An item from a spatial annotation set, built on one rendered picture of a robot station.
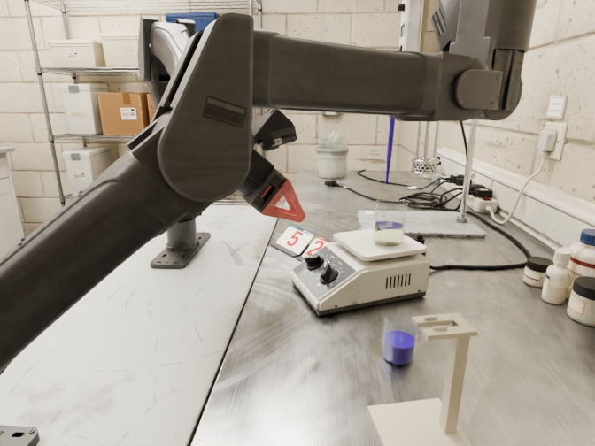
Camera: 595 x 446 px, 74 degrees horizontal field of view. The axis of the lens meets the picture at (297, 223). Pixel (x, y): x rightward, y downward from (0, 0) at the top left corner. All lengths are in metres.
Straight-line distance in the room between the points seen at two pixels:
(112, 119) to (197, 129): 2.73
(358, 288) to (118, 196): 0.42
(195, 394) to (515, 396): 0.36
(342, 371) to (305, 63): 0.35
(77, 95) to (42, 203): 1.13
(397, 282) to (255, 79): 0.44
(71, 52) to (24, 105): 0.84
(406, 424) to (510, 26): 0.40
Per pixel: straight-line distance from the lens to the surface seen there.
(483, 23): 0.46
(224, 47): 0.28
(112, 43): 2.99
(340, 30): 3.08
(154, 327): 0.62
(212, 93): 0.28
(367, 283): 0.62
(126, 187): 0.29
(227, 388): 0.49
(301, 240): 0.86
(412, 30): 1.01
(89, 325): 0.67
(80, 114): 3.18
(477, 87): 0.42
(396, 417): 0.45
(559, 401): 0.55
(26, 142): 3.87
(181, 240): 0.86
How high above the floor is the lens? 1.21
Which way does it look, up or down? 17 degrees down
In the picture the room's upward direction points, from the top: straight up
